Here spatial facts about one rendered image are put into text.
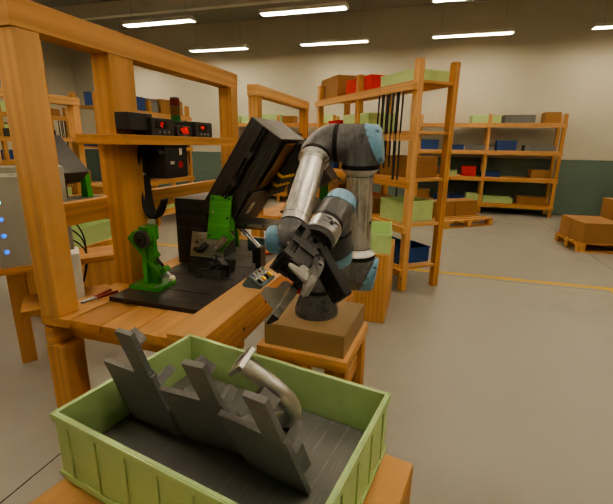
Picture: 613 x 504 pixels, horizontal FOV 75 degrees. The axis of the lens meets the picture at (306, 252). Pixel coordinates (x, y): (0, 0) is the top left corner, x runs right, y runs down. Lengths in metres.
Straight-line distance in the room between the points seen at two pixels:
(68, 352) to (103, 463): 0.89
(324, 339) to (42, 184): 1.09
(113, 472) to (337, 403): 0.50
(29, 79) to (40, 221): 0.46
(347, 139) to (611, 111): 10.19
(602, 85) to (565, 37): 1.29
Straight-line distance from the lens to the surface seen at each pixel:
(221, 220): 1.93
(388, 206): 4.49
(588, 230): 7.22
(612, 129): 11.23
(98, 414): 1.12
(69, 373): 1.84
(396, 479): 1.05
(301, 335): 1.34
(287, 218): 1.02
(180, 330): 1.43
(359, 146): 1.21
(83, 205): 1.88
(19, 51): 1.65
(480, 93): 10.70
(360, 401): 1.03
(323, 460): 0.98
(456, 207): 8.63
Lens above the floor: 1.51
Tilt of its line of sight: 15 degrees down
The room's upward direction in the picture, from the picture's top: 1 degrees clockwise
